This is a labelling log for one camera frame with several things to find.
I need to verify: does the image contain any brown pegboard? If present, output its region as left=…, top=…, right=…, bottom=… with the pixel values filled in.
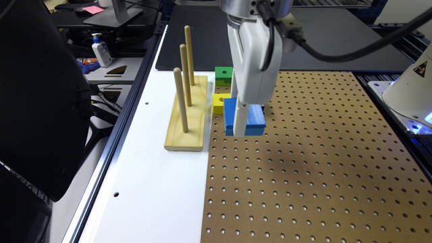
left=200, top=72, right=431, bottom=243

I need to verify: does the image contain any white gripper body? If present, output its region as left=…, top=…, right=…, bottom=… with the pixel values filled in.
left=227, top=18, right=282, bottom=104

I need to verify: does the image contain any yellow block with hole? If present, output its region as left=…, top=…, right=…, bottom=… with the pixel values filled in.
left=212, top=93, right=230, bottom=115

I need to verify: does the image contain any white lotion pump bottle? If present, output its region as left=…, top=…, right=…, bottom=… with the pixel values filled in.
left=92, top=33, right=113, bottom=68

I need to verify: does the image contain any middle wooden peg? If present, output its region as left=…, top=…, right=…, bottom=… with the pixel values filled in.
left=180, top=44, right=192, bottom=107

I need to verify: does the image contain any green block with hole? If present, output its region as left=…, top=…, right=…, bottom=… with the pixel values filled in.
left=215, top=67, right=233, bottom=86

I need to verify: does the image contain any blue tool on desk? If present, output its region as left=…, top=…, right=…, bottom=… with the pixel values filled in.
left=77, top=61, right=101, bottom=74

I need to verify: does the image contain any blue block with hole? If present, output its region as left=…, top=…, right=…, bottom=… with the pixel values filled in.
left=223, top=98, right=266, bottom=136

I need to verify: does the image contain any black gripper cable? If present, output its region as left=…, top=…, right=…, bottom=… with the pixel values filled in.
left=256, top=0, right=432, bottom=72

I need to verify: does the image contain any wooden peg base board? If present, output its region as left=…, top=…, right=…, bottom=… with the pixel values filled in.
left=164, top=76, right=207, bottom=152

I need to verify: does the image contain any front wooden peg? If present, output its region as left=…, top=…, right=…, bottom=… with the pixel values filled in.
left=173, top=67, right=188, bottom=133

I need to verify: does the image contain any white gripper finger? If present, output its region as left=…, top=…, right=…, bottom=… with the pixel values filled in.
left=233, top=97, right=250, bottom=137
left=230, top=74, right=238, bottom=98

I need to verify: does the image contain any rear wooden peg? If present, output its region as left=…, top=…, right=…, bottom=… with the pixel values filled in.
left=184, top=25, right=195, bottom=86

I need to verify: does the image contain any black monitor back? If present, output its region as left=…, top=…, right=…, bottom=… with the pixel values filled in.
left=1, top=0, right=92, bottom=201

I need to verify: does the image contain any pink sticky note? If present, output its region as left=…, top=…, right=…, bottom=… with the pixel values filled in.
left=83, top=5, right=105, bottom=15

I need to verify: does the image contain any black mat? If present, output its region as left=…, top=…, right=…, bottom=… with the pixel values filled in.
left=156, top=5, right=412, bottom=72

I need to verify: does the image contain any wooden peg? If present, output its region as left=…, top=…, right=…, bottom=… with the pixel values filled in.
left=184, top=25, right=195, bottom=86
left=173, top=67, right=188, bottom=133
left=180, top=44, right=192, bottom=107

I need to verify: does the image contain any silver monitor stand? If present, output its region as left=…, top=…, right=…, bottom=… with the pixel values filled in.
left=83, top=0, right=142, bottom=28

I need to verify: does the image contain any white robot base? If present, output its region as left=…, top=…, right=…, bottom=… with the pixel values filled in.
left=368, top=46, right=431, bottom=136

